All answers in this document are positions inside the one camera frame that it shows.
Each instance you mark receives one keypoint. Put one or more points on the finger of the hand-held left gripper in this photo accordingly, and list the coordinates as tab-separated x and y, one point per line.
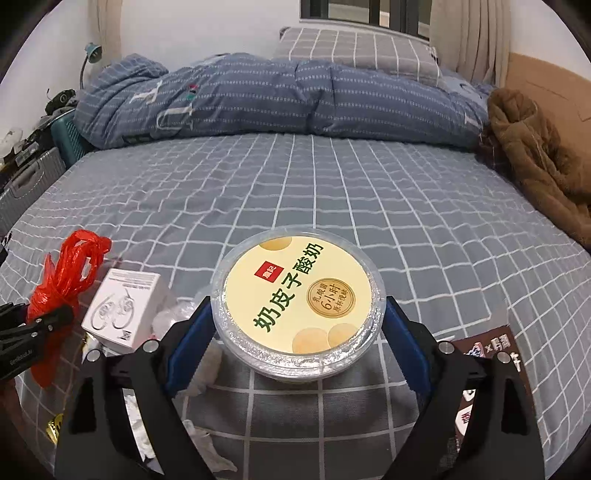
46	323
21	360

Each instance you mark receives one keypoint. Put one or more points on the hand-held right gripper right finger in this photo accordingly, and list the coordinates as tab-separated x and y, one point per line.
406	344

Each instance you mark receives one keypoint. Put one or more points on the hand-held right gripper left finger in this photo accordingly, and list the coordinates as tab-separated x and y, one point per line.
189	344

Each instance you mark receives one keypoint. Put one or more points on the red plastic bag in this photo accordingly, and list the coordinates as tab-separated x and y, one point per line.
69	267

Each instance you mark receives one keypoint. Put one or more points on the yellow snack packet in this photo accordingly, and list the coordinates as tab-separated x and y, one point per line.
54	429

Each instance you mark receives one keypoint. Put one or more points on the brown printed drink carton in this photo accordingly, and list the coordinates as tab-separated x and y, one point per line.
485	341

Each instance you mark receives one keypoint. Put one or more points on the white tissue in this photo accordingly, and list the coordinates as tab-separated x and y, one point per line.
203	369
207	445
138	424

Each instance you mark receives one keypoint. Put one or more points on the crumpled clear plastic wrap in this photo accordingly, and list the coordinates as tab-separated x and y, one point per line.
171	318

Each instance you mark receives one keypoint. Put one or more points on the white earphone box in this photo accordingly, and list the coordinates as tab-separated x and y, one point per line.
124	304

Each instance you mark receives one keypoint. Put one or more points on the grey suitcase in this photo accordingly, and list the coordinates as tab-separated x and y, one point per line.
32	184

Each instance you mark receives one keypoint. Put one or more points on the grey checked bed sheet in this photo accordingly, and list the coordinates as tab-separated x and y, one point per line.
295	184

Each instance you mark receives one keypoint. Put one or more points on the dark clutter pile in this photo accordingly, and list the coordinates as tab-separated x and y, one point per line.
57	101

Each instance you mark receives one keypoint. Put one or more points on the brown fleece coat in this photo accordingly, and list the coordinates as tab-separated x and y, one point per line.
531	152

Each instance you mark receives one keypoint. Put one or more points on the blue striped quilt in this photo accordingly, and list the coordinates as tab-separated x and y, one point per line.
277	101

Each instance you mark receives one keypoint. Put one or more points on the teal desk lamp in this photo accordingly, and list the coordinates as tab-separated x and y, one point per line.
94	53

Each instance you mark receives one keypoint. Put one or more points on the grey checked pillow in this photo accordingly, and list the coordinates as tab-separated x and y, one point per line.
360	50

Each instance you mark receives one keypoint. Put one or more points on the brown cardboard panel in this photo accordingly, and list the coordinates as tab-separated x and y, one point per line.
545	78

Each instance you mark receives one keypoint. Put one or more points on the beige curtain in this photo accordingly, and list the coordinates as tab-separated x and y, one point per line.
471	37

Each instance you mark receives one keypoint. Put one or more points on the dark window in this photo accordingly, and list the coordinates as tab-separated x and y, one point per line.
360	16

